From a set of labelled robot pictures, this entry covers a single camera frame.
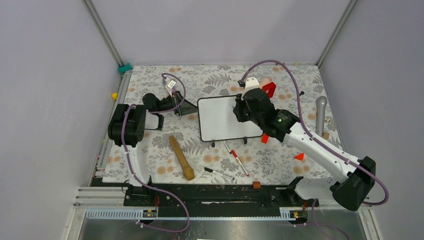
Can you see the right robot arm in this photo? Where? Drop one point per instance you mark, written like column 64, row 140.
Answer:
column 353, row 176

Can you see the brown small block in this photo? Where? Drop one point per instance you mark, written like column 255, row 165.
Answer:
column 256, row 185

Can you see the white whiteboard black frame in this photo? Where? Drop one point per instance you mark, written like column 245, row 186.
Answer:
column 217, row 122

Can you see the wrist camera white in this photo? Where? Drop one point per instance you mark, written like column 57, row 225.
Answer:
column 248, row 84
column 170, row 86

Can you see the red rectangular block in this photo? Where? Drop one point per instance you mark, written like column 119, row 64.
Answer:
column 264, row 138

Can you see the black capped marker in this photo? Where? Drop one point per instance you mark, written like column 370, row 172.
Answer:
column 219, row 173

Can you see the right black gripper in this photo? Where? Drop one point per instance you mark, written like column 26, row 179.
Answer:
column 238, row 109

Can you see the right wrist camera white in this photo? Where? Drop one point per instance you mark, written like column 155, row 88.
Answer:
column 248, row 84

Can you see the red square block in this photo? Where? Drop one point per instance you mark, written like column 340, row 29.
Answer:
column 269, row 89

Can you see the teal clamp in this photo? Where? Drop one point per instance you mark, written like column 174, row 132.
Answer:
column 124, row 68

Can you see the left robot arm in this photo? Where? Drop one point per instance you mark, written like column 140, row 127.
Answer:
column 129, row 123

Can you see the blue capped marker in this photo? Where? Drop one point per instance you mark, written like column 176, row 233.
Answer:
column 226, row 146

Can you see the tan wooden cube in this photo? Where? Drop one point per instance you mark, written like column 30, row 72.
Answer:
column 326, row 135

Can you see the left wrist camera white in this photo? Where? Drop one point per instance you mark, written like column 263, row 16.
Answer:
column 170, row 86

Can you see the silver grey microphone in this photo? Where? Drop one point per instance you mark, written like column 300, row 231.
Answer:
column 321, row 103

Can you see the red wedge block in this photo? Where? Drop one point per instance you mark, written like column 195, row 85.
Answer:
column 300, row 157

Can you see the yellow small cube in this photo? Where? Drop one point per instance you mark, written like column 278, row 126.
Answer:
column 114, row 96

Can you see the red capped marker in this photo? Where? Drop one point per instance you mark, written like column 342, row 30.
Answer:
column 239, row 162

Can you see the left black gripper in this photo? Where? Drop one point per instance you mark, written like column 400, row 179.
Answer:
column 185, row 107

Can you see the floral patterned mat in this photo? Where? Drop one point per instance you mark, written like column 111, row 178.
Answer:
column 220, row 149

